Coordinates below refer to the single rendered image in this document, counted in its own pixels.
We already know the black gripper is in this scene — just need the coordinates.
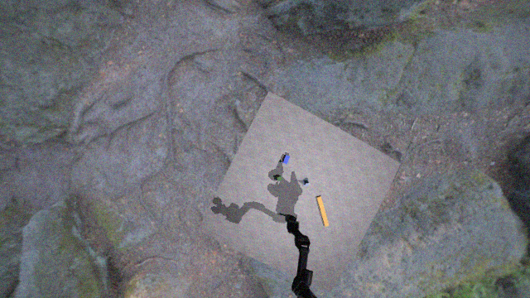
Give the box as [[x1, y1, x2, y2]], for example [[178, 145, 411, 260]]
[[292, 280, 317, 298]]

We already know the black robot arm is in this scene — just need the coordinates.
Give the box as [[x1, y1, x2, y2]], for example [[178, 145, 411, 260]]
[[287, 215, 313, 288]]

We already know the tan bar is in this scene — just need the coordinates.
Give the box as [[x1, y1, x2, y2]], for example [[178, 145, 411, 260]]
[[316, 196, 329, 226]]

